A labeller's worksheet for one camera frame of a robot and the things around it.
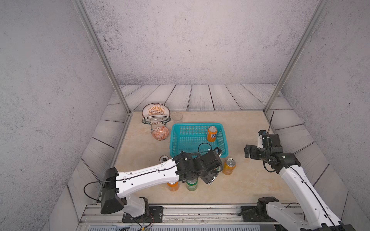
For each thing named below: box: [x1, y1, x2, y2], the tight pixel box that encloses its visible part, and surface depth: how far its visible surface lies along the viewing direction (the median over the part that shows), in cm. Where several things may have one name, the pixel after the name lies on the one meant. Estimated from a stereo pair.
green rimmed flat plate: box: [141, 115, 172, 125], surface depth 103 cm
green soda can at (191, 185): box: [185, 178, 199, 192], surface depth 76 cm
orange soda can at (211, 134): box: [207, 125, 218, 143], surface depth 97 cm
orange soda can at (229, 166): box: [222, 157, 237, 176], surface depth 82 cm
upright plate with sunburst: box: [142, 102, 171, 118], surface depth 104 cm
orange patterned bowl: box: [152, 126, 170, 142], surface depth 107 cm
